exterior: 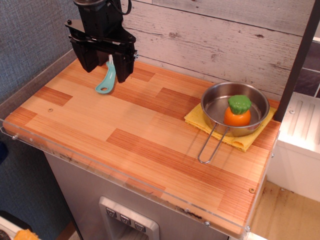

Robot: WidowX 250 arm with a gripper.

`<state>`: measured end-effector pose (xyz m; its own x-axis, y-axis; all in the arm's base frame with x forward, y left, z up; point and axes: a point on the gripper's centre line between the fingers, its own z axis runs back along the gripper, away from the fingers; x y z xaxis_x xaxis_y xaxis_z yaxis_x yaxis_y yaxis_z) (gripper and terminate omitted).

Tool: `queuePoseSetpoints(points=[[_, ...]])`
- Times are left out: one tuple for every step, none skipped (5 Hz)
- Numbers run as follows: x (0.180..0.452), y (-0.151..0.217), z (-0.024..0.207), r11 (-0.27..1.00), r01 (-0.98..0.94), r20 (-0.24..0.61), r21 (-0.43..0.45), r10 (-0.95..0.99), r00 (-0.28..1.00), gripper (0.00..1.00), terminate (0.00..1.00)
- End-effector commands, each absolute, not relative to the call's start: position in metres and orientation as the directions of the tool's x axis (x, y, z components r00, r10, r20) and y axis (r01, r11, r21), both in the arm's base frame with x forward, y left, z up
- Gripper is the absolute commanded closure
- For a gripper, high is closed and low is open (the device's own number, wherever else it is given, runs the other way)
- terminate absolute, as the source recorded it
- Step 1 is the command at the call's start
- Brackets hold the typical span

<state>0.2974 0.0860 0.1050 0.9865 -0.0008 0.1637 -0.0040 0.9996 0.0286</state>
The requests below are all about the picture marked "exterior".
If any teal dish brush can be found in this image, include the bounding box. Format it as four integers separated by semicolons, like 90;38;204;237
95;54;116;94

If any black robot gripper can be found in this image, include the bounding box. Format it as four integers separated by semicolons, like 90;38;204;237
65;0;137;83

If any grey toy fridge cabinet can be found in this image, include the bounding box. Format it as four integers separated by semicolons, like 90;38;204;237
45;153;229;240

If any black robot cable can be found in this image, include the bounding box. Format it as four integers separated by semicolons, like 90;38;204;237
107;0;133;16

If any white toy sink unit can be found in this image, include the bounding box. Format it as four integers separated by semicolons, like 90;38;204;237
266;92;320;201

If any silver water dispenser panel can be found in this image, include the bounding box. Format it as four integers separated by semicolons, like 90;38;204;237
99;196;160;240

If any clear acrylic guard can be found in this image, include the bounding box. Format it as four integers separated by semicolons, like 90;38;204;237
0;49;77;120
1;120;252;240

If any stainless steel pan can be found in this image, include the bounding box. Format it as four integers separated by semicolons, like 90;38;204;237
197;82;270;164

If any orange toy fruit green top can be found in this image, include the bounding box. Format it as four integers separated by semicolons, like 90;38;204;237
223;95;252;127

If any dark right post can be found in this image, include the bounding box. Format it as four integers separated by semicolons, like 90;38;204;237
274;0;320;122

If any clear acrylic front guard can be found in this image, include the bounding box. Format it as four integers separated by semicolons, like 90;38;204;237
1;120;252;240

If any yellow folded cloth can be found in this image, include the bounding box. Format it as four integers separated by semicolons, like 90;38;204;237
184;103;277;152

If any clear acrylic left guard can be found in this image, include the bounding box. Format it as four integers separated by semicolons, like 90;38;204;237
0;49;77;120

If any yellow object at corner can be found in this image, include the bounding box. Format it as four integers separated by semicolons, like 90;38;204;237
13;229;39;240

